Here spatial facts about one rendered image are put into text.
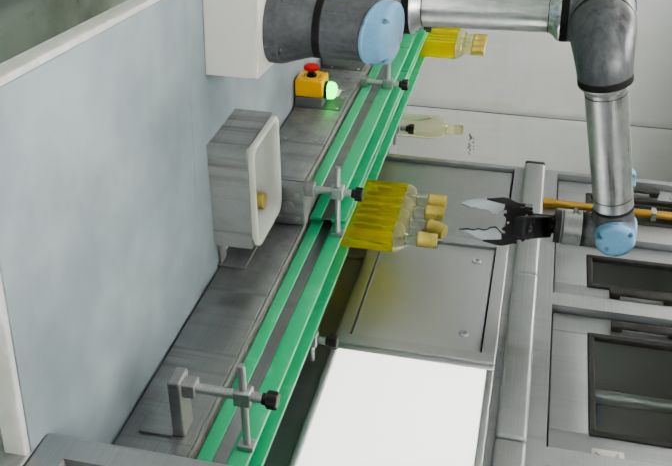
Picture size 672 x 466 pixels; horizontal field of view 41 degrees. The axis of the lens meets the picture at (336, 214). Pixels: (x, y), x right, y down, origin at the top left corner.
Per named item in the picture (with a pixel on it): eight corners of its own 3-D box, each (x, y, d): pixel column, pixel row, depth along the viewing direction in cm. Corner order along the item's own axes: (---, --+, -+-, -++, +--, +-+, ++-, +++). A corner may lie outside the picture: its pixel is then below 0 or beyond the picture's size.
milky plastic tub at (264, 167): (216, 246, 179) (258, 251, 177) (208, 145, 167) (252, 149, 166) (243, 203, 194) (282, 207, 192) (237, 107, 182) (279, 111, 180)
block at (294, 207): (273, 224, 196) (304, 228, 195) (271, 186, 191) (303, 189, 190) (277, 216, 199) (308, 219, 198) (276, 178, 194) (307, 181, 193)
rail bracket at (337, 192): (304, 235, 196) (361, 241, 193) (303, 166, 187) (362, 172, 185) (308, 227, 198) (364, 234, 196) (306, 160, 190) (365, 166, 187)
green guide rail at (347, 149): (309, 191, 195) (345, 195, 194) (309, 186, 195) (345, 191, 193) (424, -32, 341) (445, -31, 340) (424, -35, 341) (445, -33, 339)
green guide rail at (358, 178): (309, 220, 199) (345, 224, 197) (309, 216, 198) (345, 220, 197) (423, -13, 345) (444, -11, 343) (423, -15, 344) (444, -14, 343)
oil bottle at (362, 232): (312, 243, 206) (404, 255, 202) (311, 222, 203) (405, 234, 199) (318, 230, 211) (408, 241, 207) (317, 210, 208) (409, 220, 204)
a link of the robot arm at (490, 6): (334, -15, 167) (643, -3, 154) (352, -43, 178) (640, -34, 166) (337, 45, 173) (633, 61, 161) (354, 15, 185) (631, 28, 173)
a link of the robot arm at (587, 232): (637, 205, 190) (631, 238, 195) (584, 200, 193) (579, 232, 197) (639, 227, 184) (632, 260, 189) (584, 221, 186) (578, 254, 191)
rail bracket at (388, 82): (357, 88, 241) (407, 92, 238) (357, 62, 237) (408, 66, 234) (360, 82, 244) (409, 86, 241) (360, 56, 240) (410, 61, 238)
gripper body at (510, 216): (502, 233, 201) (557, 239, 198) (500, 240, 192) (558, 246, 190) (505, 199, 200) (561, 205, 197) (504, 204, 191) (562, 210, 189)
